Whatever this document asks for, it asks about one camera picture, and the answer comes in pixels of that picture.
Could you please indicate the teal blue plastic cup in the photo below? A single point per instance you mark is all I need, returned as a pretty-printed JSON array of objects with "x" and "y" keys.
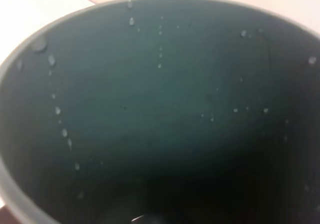
[{"x": 163, "y": 112}]

